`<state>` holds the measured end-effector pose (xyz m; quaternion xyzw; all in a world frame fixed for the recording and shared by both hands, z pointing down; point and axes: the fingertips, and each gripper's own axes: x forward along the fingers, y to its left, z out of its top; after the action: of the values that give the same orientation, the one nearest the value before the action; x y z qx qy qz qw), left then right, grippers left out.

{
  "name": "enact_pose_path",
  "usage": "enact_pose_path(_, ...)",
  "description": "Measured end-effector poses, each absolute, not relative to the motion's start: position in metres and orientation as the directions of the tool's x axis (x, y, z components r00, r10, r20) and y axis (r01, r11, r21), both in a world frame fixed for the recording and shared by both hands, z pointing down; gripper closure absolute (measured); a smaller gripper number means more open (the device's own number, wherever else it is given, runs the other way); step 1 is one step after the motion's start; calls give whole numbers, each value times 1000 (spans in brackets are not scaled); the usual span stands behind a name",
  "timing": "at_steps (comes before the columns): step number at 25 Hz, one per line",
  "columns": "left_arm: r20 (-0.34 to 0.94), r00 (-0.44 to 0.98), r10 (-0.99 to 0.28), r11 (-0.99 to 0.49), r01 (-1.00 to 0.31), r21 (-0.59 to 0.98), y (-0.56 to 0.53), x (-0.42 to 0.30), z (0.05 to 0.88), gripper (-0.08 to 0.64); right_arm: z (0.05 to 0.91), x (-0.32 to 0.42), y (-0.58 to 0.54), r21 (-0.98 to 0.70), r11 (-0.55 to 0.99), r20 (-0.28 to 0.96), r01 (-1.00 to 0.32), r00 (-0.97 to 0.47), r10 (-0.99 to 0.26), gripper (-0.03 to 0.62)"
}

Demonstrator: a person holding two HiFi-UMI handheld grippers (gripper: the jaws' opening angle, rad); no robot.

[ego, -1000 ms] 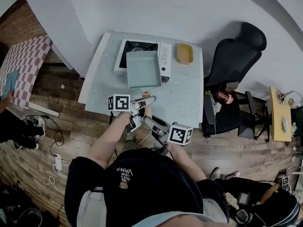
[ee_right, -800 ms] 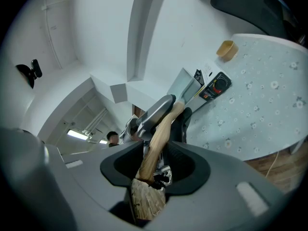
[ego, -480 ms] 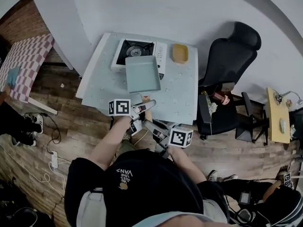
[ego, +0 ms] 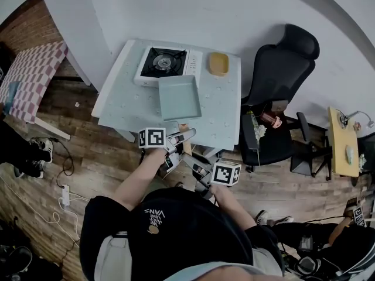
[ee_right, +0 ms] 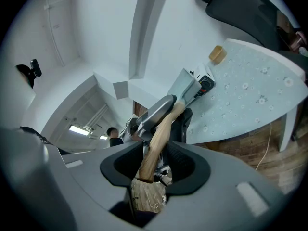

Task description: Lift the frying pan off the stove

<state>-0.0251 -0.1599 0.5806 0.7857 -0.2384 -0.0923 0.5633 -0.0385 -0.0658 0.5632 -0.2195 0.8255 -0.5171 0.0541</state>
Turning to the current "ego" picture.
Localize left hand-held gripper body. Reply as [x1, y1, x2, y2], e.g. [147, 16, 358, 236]
[138, 126, 180, 173]

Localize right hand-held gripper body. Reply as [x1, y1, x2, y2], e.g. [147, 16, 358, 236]
[192, 160, 243, 200]

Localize white countertop appliance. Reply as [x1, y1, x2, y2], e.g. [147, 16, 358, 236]
[133, 46, 204, 88]

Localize person's right forearm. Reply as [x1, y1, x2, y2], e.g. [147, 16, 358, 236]
[210, 184, 257, 232]

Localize person's left forearm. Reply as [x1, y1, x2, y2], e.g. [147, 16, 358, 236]
[112, 148, 166, 212]

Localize white table with floral cloth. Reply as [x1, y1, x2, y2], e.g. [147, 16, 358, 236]
[91, 39, 243, 157]

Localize white flower bunch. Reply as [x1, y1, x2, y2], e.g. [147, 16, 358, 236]
[253, 124, 268, 142]

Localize yellow bottle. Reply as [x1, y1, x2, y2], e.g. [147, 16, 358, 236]
[247, 111, 259, 130]

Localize person's black shirt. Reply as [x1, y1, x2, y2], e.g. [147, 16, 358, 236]
[79, 186, 284, 281]

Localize pink small object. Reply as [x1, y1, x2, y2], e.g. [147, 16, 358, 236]
[260, 112, 284, 129]

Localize tan plastic container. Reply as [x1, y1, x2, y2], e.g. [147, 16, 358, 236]
[208, 52, 230, 78]

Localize brown leather pouch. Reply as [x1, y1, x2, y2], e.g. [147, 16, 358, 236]
[271, 99, 290, 113]

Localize white power strip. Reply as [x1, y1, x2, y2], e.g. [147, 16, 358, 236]
[57, 184, 71, 207]

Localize black mesh office chair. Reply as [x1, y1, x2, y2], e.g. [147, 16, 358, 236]
[239, 23, 333, 181]

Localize yellow desk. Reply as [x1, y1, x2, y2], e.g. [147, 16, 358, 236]
[327, 106, 361, 178]

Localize pale green figurine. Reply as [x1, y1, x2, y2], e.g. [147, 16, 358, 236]
[345, 145, 356, 166]

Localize pink checkered table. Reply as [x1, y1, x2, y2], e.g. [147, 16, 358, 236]
[0, 40, 72, 142]

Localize teal cloth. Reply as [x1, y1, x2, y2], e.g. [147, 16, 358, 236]
[8, 80, 22, 115]

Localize grey desk lamp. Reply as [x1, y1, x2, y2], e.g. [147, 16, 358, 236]
[339, 109, 375, 129]

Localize looped black cable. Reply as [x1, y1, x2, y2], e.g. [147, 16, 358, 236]
[52, 138, 74, 189]

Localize long white cable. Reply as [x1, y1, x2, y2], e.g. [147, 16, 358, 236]
[0, 174, 90, 247]

